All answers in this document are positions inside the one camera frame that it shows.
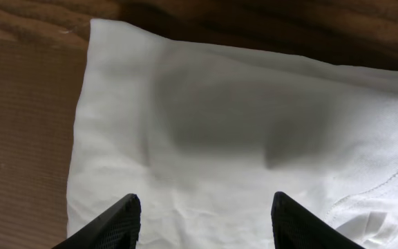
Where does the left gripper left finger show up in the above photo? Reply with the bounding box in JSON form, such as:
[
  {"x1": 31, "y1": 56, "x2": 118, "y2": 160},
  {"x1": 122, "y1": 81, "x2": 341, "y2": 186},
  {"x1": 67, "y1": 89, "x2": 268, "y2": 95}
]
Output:
[{"x1": 53, "y1": 194, "x2": 141, "y2": 249}]

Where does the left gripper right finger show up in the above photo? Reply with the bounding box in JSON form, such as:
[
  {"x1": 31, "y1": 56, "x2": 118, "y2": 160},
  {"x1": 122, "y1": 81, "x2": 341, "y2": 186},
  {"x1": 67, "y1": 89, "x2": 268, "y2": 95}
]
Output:
[{"x1": 271, "y1": 192, "x2": 363, "y2": 249}]

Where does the white t-shirt with black tag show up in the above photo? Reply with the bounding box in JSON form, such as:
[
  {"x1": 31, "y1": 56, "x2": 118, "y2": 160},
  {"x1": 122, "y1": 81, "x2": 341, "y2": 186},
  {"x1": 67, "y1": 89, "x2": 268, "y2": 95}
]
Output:
[{"x1": 67, "y1": 19, "x2": 398, "y2": 248}]

